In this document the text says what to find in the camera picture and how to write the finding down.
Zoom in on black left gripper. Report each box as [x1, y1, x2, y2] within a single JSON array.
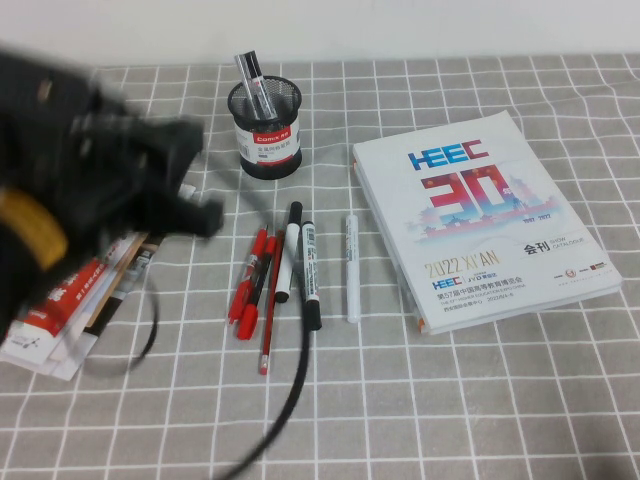
[[74, 118, 225, 239]]

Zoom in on grey pen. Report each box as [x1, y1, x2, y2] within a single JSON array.
[[233, 53, 269, 119]]

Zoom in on black mesh pen holder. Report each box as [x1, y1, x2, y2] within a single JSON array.
[[227, 74, 304, 180]]

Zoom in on red gel pen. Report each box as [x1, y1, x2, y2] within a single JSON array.
[[227, 223, 270, 327]]

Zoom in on white pen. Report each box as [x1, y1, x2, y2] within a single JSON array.
[[343, 213, 361, 324]]

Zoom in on white marker black caps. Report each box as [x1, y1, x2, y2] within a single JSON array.
[[273, 200, 304, 304]]

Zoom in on photo cover magazine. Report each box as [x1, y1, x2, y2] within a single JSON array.
[[82, 232, 161, 337]]

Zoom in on black marker white label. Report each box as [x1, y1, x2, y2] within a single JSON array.
[[298, 219, 324, 331]]

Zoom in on black marker red cap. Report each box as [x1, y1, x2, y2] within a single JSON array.
[[235, 235, 279, 341]]

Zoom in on red and black pencil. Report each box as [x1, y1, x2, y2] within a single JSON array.
[[257, 229, 286, 376]]

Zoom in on red and white book stack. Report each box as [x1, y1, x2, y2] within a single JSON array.
[[47, 239, 151, 364]]

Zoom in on white paper folder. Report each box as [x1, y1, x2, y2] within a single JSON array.
[[0, 309, 109, 382]]

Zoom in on white AgileX brochure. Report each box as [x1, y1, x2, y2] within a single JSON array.
[[0, 319, 61, 366]]

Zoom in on HEEC white catalogue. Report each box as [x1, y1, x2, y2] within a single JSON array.
[[352, 109, 624, 335]]

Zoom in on grey checked tablecloth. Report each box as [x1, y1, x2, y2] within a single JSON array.
[[0, 52, 640, 480]]

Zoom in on black looped cable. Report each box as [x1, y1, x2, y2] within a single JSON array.
[[82, 277, 162, 377]]

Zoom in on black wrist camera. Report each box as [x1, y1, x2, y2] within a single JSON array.
[[0, 42, 126, 131]]

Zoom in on black camera cable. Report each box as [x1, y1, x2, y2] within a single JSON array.
[[219, 149, 324, 480]]

